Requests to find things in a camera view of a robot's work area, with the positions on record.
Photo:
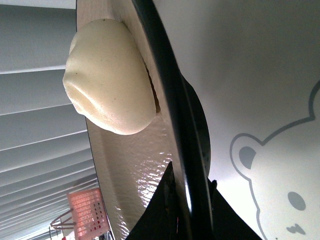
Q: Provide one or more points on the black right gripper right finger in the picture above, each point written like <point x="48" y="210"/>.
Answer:
<point x="227" y="225"/>

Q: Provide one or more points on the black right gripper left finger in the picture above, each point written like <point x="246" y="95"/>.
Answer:
<point x="162" y="218"/>

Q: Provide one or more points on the beige plate with black rim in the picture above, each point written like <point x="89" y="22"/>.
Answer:
<point x="130" y="168"/>

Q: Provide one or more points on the white steamed bun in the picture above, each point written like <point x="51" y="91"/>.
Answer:
<point x="106" y="79"/>

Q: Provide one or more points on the cream bear print tray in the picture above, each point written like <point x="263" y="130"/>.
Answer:
<point x="255" y="66"/>

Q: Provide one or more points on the grey pleated curtain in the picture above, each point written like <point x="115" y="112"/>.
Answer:
<point x="44" y="146"/>

